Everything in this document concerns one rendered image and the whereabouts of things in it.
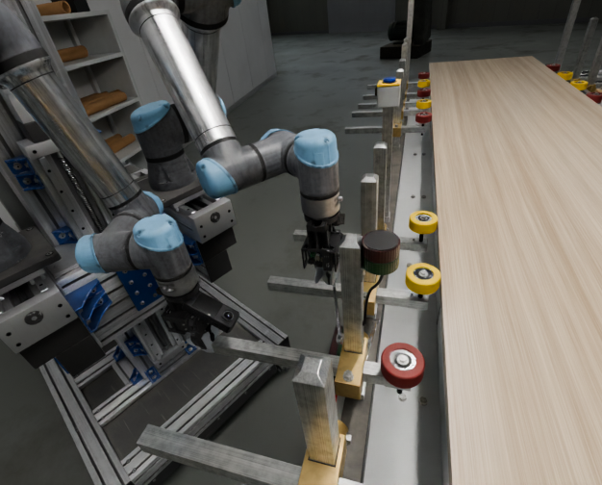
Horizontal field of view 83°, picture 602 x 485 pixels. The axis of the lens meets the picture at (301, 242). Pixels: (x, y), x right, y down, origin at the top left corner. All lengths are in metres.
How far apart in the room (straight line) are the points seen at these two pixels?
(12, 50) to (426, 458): 1.09
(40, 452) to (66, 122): 1.60
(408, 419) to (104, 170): 0.87
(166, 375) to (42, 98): 1.23
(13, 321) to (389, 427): 0.88
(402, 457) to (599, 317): 0.50
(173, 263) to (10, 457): 1.62
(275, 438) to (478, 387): 1.09
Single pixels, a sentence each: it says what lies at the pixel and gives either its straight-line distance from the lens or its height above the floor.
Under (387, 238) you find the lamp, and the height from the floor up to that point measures 1.15.
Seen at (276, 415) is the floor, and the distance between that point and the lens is 1.68.
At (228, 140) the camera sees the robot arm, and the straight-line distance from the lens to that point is 0.65.
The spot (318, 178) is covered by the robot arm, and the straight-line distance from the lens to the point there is 0.61.
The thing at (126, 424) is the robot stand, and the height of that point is 0.21.
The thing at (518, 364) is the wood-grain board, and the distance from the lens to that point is 0.76.
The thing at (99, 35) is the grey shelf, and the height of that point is 1.39.
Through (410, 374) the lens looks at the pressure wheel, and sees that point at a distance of 0.68.
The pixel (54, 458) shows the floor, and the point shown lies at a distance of 2.02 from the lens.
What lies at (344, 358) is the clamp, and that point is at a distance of 0.74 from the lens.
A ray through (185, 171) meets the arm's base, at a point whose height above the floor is 1.08.
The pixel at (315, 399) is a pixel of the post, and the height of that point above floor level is 1.13.
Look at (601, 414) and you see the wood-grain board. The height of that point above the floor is 0.90.
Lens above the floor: 1.48
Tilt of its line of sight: 36 degrees down
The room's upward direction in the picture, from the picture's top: 8 degrees counter-clockwise
